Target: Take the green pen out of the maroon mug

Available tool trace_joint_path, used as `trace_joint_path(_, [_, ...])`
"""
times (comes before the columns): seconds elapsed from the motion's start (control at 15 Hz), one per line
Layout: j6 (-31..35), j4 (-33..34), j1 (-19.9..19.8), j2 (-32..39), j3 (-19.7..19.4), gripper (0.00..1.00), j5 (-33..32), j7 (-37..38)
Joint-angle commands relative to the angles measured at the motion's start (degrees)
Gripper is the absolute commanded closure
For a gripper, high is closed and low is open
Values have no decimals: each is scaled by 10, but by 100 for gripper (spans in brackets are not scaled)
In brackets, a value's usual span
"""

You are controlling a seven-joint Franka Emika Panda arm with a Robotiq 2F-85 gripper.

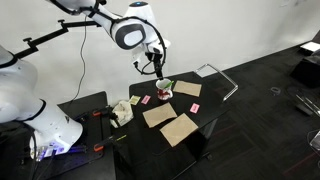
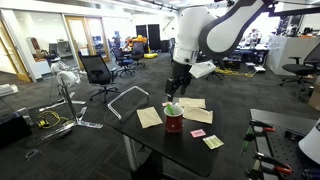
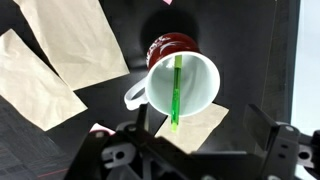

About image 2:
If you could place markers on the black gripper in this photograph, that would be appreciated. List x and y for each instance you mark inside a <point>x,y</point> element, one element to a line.
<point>181,71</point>

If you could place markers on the green pen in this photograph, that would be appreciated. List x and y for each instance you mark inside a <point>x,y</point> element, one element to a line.
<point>170,109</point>

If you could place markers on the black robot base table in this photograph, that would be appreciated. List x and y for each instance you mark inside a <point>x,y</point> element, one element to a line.
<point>276,146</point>

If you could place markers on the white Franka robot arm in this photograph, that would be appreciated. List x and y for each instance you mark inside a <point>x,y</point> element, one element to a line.
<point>233,26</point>

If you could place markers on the maroon mug white inside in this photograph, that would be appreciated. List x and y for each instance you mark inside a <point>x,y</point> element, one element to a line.
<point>174,123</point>

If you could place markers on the brown paper napkin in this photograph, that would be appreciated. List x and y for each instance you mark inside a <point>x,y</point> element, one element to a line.
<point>198,115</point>
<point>191,102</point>
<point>149,117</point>

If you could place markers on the yellow floor object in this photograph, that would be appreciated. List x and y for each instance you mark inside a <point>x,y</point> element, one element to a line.
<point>150,55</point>

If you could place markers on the dark office chair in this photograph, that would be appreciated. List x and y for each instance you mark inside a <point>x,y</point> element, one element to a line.
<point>138,55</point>

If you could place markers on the black partition panel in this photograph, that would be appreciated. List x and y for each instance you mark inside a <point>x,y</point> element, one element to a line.
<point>151,35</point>

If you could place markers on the black side table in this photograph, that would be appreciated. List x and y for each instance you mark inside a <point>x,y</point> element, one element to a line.
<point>173,146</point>

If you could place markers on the blue office chair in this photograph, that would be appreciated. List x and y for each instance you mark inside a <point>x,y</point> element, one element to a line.
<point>124,61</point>

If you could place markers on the pale yellow packet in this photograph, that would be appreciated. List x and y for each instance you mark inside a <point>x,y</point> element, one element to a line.
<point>213,141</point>

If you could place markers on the black mesh office chair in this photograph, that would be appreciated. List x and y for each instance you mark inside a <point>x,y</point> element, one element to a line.
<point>98,75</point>

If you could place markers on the black orange clamp green tip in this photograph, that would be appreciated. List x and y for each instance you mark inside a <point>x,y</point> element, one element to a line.
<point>261,125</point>

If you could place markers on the silver stand white head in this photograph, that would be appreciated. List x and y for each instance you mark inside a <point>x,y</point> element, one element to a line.
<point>68,80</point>

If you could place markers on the wooden framed glass door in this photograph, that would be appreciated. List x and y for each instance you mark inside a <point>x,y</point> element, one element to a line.
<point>78,38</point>

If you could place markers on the white cabinet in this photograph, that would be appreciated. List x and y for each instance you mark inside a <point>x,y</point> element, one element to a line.
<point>290,55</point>

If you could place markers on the black armrest office chair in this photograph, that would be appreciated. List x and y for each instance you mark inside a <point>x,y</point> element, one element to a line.
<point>301,68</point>

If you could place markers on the cardboard box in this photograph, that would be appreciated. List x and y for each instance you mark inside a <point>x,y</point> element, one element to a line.
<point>315,96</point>

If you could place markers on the black mounting bar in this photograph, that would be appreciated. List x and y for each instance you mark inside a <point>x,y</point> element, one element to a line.
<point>293,10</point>

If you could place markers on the flat white object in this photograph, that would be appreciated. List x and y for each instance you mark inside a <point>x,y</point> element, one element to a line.
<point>8,89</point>

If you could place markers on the black case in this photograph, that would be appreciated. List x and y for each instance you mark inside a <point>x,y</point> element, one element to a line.
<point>13,130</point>

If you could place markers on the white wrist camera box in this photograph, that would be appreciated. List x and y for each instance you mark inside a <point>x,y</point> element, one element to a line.
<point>202,69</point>

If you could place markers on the silver metal frame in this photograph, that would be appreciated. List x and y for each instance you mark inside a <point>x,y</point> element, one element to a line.
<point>130,103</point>

